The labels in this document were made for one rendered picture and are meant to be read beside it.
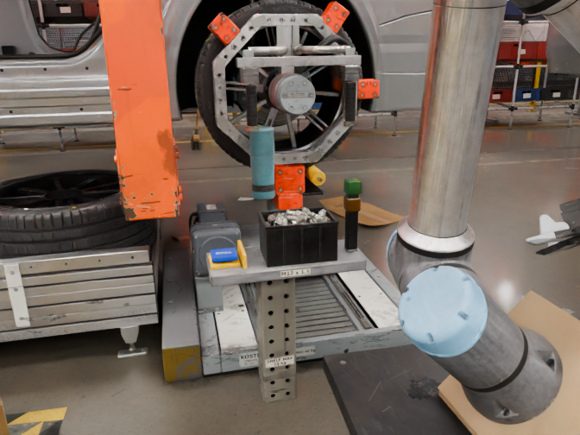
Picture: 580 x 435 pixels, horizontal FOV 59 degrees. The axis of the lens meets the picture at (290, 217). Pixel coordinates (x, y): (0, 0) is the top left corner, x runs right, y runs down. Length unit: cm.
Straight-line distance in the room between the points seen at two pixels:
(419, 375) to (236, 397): 63
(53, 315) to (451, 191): 135
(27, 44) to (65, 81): 182
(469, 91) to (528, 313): 50
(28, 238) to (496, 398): 147
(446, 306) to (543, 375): 23
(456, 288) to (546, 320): 29
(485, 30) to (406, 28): 139
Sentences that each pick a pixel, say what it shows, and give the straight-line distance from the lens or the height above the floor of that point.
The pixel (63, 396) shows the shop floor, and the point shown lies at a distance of 181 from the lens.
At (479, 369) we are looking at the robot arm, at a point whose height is 49.
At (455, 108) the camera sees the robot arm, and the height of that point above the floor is 92.
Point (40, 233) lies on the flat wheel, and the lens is 187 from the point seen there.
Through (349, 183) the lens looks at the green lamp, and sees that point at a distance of 142.
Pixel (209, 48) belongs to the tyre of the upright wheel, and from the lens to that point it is 198.
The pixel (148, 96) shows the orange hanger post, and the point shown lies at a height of 89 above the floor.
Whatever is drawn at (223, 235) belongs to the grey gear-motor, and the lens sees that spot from 181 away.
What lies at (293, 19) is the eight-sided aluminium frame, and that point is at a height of 110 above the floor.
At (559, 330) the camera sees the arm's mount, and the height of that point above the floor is 50.
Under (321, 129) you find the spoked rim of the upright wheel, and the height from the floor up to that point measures 69.
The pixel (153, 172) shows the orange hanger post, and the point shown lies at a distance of 157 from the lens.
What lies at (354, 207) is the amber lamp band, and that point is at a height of 58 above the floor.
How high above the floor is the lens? 102
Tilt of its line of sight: 19 degrees down
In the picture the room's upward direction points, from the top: 1 degrees counter-clockwise
